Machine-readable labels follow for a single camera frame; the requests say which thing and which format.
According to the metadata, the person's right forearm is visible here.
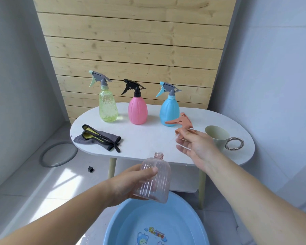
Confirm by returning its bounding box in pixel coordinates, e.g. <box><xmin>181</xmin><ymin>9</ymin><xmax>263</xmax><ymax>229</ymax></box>
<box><xmin>205</xmin><ymin>155</ymin><xmax>306</xmax><ymax>245</ymax></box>

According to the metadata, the person's left hand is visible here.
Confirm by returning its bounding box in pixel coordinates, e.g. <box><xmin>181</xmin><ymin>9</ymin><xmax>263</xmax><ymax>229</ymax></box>
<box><xmin>103</xmin><ymin>164</ymin><xmax>159</xmax><ymax>208</ymax></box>

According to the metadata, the black spray nozzle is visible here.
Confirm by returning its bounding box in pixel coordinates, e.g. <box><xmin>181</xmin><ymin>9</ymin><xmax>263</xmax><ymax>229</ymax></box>
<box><xmin>121</xmin><ymin>79</ymin><xmax>147</xmax><ymax>98</ymax></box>

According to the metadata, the grey cloth with black trim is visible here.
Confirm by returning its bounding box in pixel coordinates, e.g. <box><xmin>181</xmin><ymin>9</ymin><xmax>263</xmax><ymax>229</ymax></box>
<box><xmin>73</xmin><ymin>124</ymin><xmax>122</xmax><ymax>153</ymax></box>

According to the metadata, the beige cup with metal handle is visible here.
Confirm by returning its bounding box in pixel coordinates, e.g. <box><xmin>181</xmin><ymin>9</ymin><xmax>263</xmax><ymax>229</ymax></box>
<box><xmin>204</xmin><ymin>125</ymin><xmax>245</xmax><ymax>153</ymax></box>

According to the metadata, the grey rubber ring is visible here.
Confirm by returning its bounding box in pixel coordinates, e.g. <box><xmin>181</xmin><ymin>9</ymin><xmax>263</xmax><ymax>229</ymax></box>
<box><xmin>39</xmin><ymin>141</ymin><xmax>79</xmax><ymax>168</ymax></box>

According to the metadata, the person's left forearm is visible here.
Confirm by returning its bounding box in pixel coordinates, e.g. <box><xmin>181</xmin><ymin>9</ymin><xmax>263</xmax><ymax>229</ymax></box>
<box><xmin>0</xmin><ymin>182</ymin><xmax>113</xmax><ymax>245</ymax></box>

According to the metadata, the blue spray bottle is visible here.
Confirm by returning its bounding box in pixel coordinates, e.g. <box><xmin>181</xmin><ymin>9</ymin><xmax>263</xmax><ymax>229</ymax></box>
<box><xmin>159</xmin><ymin>98</ymin><xmax>181</xmax><ymax>127</ymax></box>

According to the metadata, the person's right hand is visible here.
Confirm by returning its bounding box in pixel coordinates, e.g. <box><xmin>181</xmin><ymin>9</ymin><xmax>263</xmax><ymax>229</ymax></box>
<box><xmin>175</xmin><ymin>128</ymin><xmax>224</xmax><ymax>174</ymax></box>

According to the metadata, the green clear spray bottle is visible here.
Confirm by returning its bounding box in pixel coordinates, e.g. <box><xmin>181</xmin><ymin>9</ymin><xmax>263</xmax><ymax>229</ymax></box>
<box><xmin>99</xmin><ymin>88</ymin><xmax>119</xmax><ymax>123</ymax></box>

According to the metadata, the blue grey spray nozzle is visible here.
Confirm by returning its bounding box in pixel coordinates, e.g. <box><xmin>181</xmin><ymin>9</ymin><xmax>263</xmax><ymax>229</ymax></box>
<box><xmin>155</xmin><ymin>81</ymin><xmax>182</xmax><ymax>100</ymax></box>

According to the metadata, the orange spray head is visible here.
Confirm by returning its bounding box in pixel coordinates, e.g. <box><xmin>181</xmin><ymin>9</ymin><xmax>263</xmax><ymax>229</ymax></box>
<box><xmin>165</xmin><ymin>112</ymin><xmax>197</xmax><ymax>137</ymax></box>

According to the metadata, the clear ribbed spray bottle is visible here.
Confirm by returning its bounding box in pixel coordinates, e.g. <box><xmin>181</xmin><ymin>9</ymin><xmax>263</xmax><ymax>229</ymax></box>
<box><xmin>133</xmin><ymin>151</ymin><xmax>172</xmax><ymax>204</ymax></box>

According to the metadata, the green grey spray nozzle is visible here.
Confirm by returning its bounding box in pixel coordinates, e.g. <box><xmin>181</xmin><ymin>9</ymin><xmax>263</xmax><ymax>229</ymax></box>
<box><xmin>88</xmin><ymin>70</ymin><xmax>113</xmax><ymax>90</ymax></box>

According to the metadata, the pink spray bottle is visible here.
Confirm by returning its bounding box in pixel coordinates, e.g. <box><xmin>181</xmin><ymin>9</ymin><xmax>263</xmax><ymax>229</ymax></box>
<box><xmin>127</xmin><ymin>96</ymin><xmax>148</xmax><ymax>125</ymax></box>

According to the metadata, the white oval table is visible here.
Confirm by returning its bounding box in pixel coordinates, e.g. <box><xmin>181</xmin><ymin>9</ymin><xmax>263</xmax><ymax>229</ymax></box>
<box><xmin>70</xmin><ymin>102</ymin><xmax>256</xmax><ymax>210</ymax></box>

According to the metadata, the blue plastic basin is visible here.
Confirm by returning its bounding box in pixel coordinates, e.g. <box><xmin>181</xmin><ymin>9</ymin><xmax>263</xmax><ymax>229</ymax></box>
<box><xmin>103</xmin><ymin>191</ymin><xmax>210</xmax><ymax>245</ymax></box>

